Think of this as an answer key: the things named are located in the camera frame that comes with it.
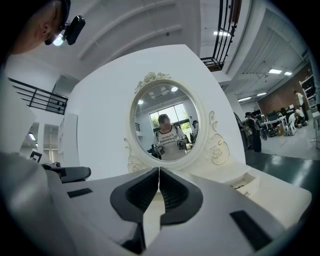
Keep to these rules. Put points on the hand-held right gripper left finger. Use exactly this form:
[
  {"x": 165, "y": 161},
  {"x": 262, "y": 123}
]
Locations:
[{"x": 105, "y": 220}]

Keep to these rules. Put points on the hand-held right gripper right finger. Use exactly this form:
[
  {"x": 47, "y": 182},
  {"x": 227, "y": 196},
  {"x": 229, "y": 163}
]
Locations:
[{"x": 212, "y": 225}]

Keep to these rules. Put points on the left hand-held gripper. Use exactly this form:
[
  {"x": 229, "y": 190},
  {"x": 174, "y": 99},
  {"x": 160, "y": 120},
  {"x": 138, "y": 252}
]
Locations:
[{"x": 51, "y": 166}]

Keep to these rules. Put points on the white vanity dressing table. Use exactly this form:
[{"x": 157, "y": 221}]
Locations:
[{"x": 275, "y": 200}]

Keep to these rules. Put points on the black metal railing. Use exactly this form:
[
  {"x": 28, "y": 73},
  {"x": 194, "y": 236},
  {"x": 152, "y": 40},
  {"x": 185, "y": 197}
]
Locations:
[
  {"x": 215, "y": 62},
  {"x": 50, "y": 109}
]

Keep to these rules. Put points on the oval white-framed mirror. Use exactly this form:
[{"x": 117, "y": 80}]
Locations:
[{"x": 203, "y": 130}]

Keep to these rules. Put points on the cardboard box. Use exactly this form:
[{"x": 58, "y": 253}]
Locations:
[{"x": 280, "y": 130}]

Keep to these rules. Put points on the long white desk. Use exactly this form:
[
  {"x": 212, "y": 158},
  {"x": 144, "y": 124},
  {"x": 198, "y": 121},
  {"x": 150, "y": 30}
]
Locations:
[{"x": 275, "y": 122}]

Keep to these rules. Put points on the ceiling light panel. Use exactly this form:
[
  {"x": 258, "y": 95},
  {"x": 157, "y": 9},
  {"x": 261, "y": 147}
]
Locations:
[
  {"x": 244, "y": 99},
  {"x": 261, "y": 94},
  {"x": 275, "y": 71},
  {"x": 221, "y": 33},
  {"x": 288, "y": 73}
]

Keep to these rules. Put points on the person's face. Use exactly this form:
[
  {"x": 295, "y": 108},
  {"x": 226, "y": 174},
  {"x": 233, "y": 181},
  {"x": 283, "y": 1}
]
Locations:
[{"x": 35, "y": 25}]

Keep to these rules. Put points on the white shelf rack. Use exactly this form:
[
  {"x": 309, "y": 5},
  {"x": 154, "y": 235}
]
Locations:
[{"x": 308, "y": 87}]

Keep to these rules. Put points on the black head-worn camera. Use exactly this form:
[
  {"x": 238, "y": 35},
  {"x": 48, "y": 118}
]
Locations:
[{"x": 75, "y": 27}]

